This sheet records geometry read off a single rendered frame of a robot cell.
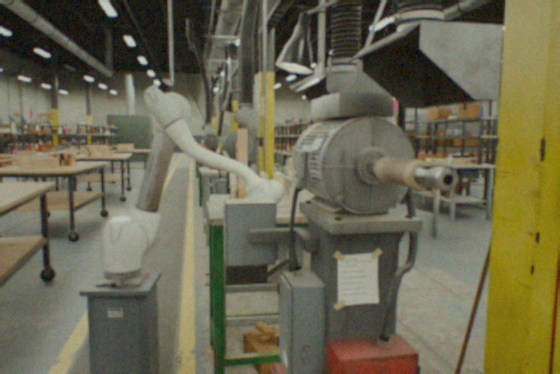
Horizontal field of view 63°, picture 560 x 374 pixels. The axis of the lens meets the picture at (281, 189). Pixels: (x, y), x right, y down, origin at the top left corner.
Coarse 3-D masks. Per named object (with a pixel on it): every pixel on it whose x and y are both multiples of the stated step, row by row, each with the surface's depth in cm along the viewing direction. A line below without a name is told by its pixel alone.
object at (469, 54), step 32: (416, 32) 92; (448, 32) 86; (480, 32) 87; (384, 64) 115; (416, 64) 117; (448, 64) 87; (480, 64) 88; (416, 96) 118; (448, 96) 106; (480, 96) 89
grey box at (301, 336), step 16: (288, 272) 135; (304, 272) 132; (288, 288) 123; (304, 288) 122; (320, 288) 123; (288, 304) 123; (304, 304) 123; (320, 304) 123; (288, 320) 123; (304, 320) 123; (320, 320) 124; (288, 336) 124; (304, 336) 124; (320, 336) 125; (288, 352) 124; (304, 352) 124; (320, 352) 125; (288, 368) 125; (304, 368) 125; (320, 368) 126
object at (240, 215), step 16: (224, 208) 145; (240, 208) 141; (256, 208) 142; (272, 208) 143; (224, 224) 146; (240, 224) 141; (256, 224) 142; (272, 224) 143; (224, 240) 147; (240, 240) 142; (224, 256) 149; (240, 256) 143; (256, 256) 144; (272, 256) 145; (272, 272) 142
